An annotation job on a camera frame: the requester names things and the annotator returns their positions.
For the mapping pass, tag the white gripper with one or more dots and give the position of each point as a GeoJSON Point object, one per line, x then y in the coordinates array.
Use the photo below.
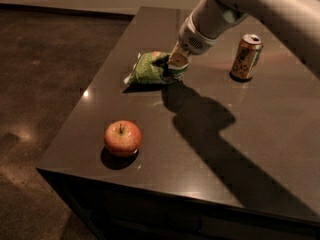
{"type": "Point", "coordinates": [192, 41]}

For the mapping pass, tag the orange soda can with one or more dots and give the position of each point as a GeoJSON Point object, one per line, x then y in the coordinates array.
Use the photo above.
{"type": "Point", "coordinates": [247, 56]}

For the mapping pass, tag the red yellow apple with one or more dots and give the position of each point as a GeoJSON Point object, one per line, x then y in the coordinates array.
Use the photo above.
{"type": "Point", "coordinates": [122, 138]}

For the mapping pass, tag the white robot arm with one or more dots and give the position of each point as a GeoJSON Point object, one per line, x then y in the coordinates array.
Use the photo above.
{"type": "Point", "coordinates": [296, 24]}

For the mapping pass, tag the green jalapeno chip bag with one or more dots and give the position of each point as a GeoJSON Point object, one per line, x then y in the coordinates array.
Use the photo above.
{"type": "Point", "coordinates": [153, 68]}

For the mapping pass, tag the dark table cabinet base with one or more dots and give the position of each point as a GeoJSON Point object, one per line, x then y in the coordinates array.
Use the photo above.
{"type": "Point", "coordinates": [115, 212]}

